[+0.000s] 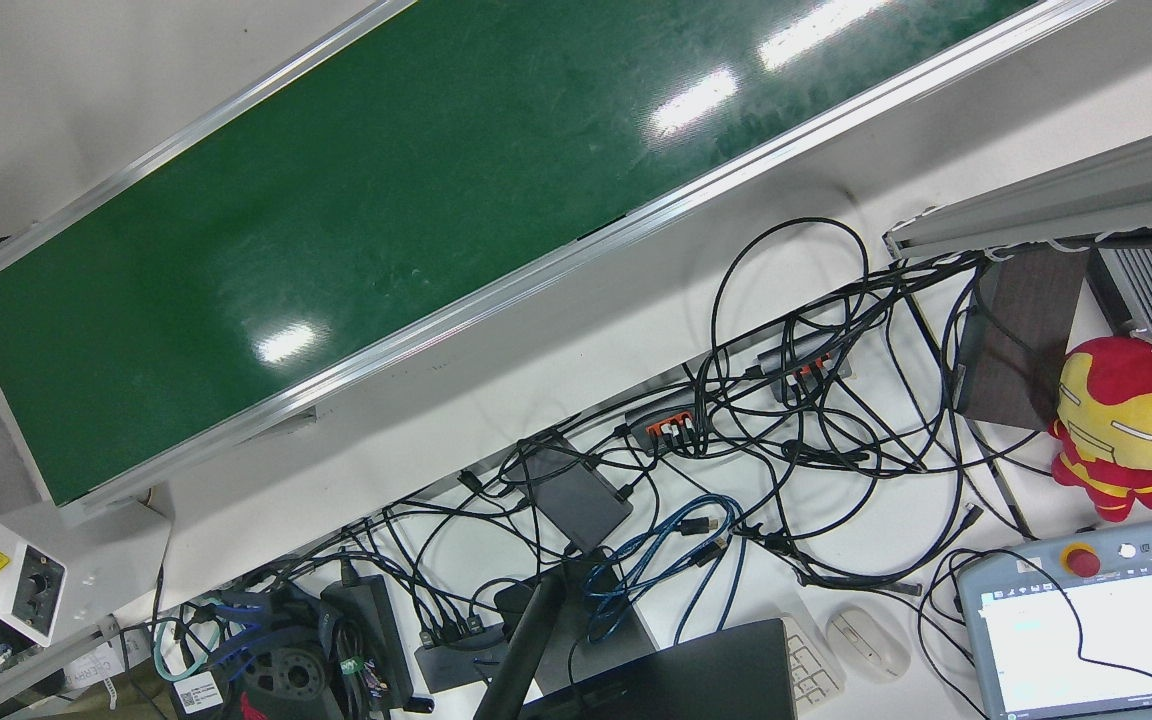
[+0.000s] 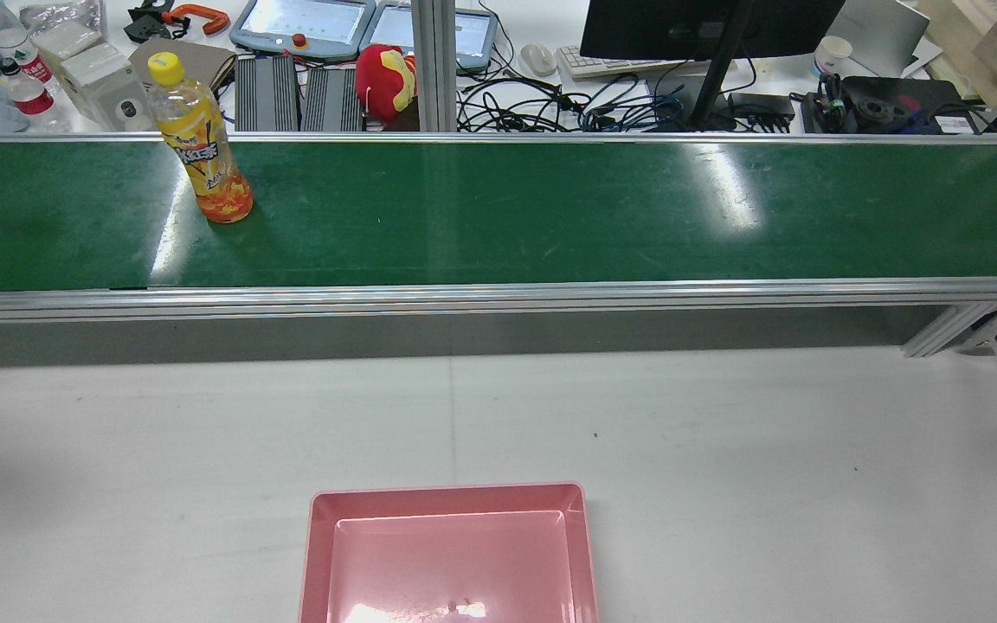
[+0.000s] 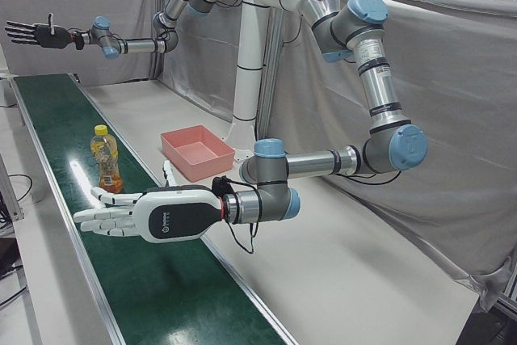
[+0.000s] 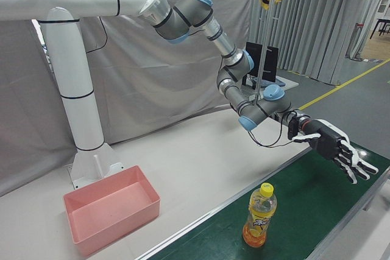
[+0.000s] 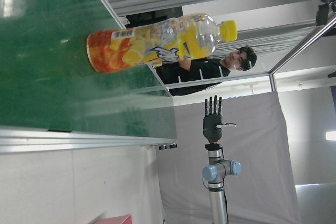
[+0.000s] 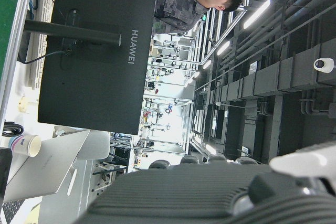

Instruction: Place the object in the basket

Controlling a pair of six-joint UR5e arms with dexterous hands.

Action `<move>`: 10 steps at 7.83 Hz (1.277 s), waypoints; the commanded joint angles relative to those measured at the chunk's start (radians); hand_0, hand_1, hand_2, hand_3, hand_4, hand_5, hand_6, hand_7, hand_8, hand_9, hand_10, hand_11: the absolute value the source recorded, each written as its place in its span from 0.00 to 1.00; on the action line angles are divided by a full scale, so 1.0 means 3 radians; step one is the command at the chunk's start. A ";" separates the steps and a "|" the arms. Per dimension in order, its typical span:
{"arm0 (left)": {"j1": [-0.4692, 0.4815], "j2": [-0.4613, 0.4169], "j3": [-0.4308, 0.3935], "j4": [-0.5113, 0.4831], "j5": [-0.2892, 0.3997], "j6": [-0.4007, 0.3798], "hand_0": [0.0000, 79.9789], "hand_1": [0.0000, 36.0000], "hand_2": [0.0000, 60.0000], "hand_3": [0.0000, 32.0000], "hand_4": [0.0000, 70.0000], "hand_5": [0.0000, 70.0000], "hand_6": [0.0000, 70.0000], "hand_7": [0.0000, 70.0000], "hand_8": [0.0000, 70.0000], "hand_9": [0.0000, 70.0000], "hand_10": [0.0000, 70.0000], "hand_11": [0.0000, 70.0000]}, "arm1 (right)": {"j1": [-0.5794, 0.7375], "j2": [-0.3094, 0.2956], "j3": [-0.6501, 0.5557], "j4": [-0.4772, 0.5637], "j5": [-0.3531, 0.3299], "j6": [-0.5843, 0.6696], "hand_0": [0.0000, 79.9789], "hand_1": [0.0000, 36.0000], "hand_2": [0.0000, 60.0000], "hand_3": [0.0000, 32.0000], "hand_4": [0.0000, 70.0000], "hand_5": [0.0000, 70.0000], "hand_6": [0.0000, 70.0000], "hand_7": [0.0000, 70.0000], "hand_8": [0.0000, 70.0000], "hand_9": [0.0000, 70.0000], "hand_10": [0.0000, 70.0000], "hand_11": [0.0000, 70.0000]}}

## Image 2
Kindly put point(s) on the pink plastic basket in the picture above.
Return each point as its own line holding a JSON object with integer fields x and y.
{"x": 447, "y": 562}

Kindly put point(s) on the green conveyor belt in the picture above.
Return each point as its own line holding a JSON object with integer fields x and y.
{"x": 550, "y": 216}

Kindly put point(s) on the white computer mouse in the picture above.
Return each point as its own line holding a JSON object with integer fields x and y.
{"x": 538, "y": 59}

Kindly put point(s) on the red and yellow plush toy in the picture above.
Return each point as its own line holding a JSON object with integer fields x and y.
{"x": 382, "y": 82}

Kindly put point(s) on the white keyboard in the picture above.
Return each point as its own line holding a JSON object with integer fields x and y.
{"x": 602, "y": 65}

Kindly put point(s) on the black ribbed power brick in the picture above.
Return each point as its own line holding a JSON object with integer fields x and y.
{"x": 332, "y": 99}
{"x": 266, "y": 95}

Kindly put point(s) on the grey teach pendant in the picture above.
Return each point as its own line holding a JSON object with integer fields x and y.
{"x": 299, "y": 22}
{"x": 474, "y": 39}

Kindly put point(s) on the black network adapter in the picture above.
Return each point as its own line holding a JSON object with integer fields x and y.
{"x": 761, "y": 108}

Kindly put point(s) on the black monitor with stand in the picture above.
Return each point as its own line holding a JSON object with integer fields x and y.
{"x": 680, "y": 26}

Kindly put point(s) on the orange juice bottle yellow cap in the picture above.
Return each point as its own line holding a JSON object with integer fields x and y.
{"x": 200, "y": 147}

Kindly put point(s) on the brown cardboard sheet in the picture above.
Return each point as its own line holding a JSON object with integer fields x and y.
{"x": 204, "y": 61}

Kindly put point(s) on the orange clamp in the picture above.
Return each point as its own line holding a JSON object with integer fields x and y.
{"x": 204, "y": 16}

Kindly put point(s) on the white paper cup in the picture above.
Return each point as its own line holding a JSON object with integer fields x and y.
{"x": 832, "y": 56}

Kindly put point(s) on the black equipment case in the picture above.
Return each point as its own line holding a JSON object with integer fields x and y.
{"x": 897, "y": 104}

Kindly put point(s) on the black clamp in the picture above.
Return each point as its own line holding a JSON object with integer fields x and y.
{"x": 145, "y": 26}

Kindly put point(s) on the large white box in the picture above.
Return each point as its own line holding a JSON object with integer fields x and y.
{"x": 100, "y": 82}

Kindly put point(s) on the silver laptop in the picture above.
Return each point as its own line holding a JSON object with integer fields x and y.
{"x": 884, "y": 30}

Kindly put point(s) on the small white box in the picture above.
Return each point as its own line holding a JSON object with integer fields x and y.
{"x": 66, "y": 39}

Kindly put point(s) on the clear water bottle red label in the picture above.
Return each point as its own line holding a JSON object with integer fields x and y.
{"x": 14, "y": 41}
{"x": 33, "y": 98}

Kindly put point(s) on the clear plastic bag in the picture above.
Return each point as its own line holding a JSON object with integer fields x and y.
{"x": 61, "y": 13}

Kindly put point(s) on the aluminium profile post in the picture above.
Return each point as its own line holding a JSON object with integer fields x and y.
{"x": 434, "y": 61}

